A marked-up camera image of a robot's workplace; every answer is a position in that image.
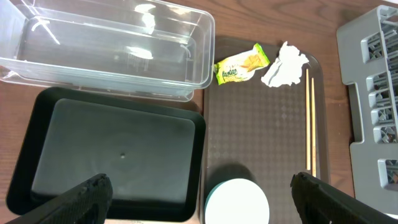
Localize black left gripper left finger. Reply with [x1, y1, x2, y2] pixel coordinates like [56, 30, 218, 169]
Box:
[7, 174, 113, 224]

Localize wooden chopstick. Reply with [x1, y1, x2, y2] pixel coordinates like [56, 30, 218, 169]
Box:
[305, 69, 311, 170]

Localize light blue rice bowl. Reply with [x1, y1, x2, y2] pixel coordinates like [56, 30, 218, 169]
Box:
[204, 179, 270, 224]

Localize grey dishwasher rack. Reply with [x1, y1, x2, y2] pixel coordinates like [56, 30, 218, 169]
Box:
[336, 5, 397, 215]

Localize black plastic bin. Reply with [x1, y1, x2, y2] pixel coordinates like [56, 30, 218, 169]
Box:
[6, 87, 206, 222]

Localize crumpled white tissue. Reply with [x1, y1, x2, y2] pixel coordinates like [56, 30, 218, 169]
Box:
[261, 41, 309, 88]

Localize dark brown serving tray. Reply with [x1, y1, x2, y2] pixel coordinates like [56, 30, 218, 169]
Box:
[201, 55, 330, 223]

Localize clear plastic bin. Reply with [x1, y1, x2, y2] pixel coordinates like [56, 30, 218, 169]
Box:
[1, 0, 215, 102]

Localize green snack wrapper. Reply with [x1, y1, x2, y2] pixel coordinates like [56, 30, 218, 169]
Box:
[213, 43, 270, 85]

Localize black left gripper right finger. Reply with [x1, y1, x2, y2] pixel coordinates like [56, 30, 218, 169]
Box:
[290, 172, 397, 224]

